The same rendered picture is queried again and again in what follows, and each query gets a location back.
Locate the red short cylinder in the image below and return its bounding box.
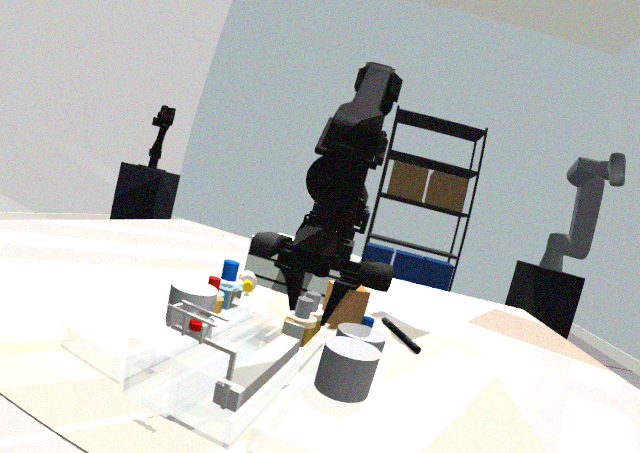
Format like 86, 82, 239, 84
189, 319, 203, 332

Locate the brown cube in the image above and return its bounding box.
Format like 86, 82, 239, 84
322, 280, 371, 330

